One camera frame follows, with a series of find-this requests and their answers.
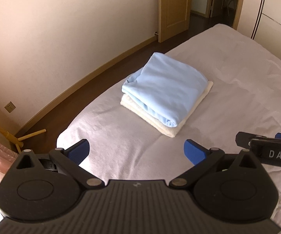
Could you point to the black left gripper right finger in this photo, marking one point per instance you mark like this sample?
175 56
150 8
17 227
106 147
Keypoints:
215 169

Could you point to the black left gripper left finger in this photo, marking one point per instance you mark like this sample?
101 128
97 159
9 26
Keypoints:
57 169

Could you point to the light blue t-shirt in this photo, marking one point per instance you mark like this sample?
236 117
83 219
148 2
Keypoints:
165 88

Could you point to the white bed sheet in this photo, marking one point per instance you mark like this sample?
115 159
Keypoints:
245 97

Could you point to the brown wooden door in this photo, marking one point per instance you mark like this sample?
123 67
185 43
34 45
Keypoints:
173 18

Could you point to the brass wall socket plate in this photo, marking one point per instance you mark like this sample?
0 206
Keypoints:
10 107

